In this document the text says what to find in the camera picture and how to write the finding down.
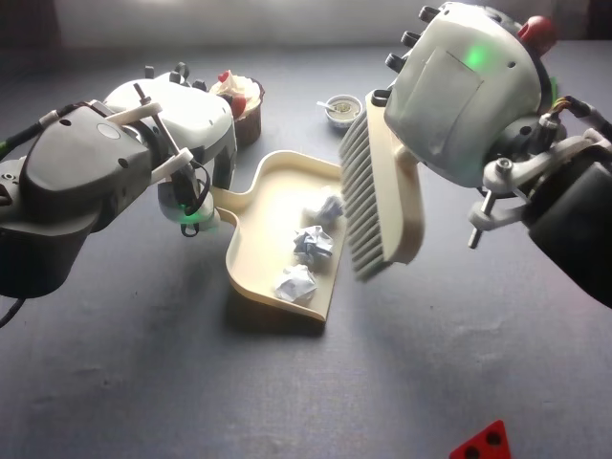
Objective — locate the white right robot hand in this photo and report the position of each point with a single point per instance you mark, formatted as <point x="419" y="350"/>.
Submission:
<point x="459" y="95"/>

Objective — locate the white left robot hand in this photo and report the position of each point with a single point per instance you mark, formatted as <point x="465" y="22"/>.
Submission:
<point x="191" y="117"/>

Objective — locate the cream plastic dustpan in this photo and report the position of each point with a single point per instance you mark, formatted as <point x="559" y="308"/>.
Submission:
<point x="272" y="215"/>

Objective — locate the white paper ball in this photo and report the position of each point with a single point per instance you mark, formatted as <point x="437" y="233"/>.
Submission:
<point x="313" y="243"/>
<point x="327" y="208"/>
<point x="295" y="284"/>

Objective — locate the toy cupcake with cream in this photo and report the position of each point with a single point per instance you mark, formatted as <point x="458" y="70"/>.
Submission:
<point x="244" y="105"/>

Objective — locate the white fabric backdrop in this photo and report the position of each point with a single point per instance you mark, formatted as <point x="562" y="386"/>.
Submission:
<point x="239" y="19"/>

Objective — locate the small toy soup bowl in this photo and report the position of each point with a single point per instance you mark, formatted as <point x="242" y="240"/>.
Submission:
<point x="343" y="110"/>

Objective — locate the small white spoon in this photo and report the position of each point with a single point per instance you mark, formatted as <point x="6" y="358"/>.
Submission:
<point x="325" y="104"/>

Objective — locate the grey table cloth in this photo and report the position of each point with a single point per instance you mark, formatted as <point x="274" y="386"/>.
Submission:
<point x="143" y="382"/>

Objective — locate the red triangle block with holes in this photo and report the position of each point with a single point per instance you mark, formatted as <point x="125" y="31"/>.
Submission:
<point x="483" y="444"/>

